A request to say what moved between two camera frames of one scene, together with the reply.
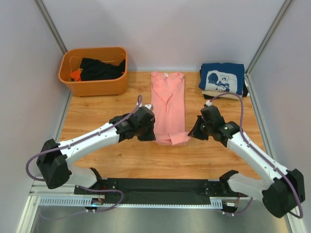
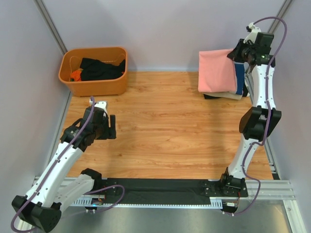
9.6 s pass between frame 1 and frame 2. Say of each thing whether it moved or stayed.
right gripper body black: moved
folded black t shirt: stayed
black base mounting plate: stayed
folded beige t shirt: stayed
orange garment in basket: stayed
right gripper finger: moved
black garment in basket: stayed
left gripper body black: moved
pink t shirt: moved
